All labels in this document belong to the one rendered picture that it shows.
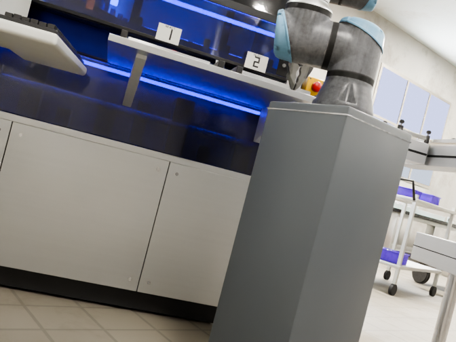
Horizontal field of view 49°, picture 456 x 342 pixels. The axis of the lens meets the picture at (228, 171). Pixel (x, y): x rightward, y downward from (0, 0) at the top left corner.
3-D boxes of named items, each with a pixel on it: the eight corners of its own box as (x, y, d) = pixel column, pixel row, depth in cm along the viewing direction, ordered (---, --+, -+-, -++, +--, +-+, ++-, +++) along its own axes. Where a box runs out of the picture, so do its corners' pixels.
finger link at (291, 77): (288, 91, 167) (294, 65, 167) (294, 89, 161) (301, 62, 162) (279, 89, 166) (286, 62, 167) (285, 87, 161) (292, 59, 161)
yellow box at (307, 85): (297, 95, 200) (302, 77, 200) (313, 100, 202) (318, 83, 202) (305, 93, 193) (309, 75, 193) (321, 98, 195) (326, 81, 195)
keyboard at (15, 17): (39, 53, 157) (41, 45, 157) (83, 65, 159) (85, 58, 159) (-4, 17, 117) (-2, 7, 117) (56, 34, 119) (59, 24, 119)
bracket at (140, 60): (122, 104, 178) (131, 69, 178) (130, 107, 179) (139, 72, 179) (125, 96, 145) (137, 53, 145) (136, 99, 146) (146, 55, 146)
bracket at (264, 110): (253, 141, 190) (261, 108, 190) (260, 143, 191) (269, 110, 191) (283, 141, 157) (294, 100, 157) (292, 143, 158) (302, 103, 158)
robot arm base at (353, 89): (384, 127, 121) (394, 87, 121) (345, 110, 112) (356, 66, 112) (335, 122, 133) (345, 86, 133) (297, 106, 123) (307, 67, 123)
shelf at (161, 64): (107, 65, 184) (108, 60, 184) (282, 117, 201) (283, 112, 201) (107, 39, 137) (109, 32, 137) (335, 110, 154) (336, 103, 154)
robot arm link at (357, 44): (380, 78, 116) (394, 21, 116) (322, 64, 117) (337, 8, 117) (370, 88, 128) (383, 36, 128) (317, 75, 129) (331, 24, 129)
